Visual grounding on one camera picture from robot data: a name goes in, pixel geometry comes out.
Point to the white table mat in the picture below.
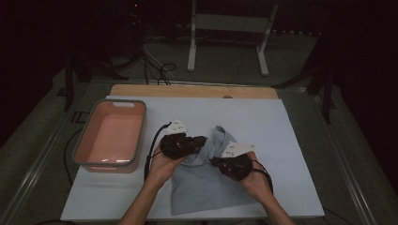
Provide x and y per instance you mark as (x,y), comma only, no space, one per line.
(256,118)

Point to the small black floor frame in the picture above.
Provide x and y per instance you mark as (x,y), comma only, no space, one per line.
(82,117)

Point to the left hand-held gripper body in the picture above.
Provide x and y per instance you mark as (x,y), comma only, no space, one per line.
(176,146)

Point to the white metal stand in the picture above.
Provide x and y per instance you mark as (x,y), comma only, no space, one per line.
(231,23)

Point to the light blue sleeveless vest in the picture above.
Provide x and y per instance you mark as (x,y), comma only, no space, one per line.
(200,190)

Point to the pink plastic basket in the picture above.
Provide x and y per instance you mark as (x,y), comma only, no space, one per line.
(111,137)

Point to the person's right hand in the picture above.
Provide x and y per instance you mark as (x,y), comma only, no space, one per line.
(258,184)

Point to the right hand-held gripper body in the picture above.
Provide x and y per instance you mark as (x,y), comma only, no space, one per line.
(236,167)

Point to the person's left hand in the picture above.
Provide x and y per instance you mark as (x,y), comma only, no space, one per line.
(162,172)

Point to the black tripod stand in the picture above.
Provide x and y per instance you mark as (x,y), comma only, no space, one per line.
(68,84)
(327,93)

